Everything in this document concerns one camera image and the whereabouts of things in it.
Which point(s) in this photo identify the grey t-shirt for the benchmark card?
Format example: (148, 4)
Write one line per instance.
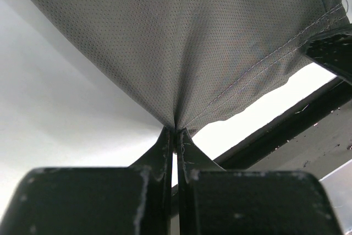
(193, 62)

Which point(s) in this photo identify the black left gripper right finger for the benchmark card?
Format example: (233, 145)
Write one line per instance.
(215, 201)

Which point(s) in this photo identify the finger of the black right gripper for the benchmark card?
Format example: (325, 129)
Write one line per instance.
(332, 51)

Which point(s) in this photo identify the aluminium frame rail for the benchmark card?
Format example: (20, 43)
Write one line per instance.
(338, 187)

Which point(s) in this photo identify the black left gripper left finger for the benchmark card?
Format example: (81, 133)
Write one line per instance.
(98, 200)

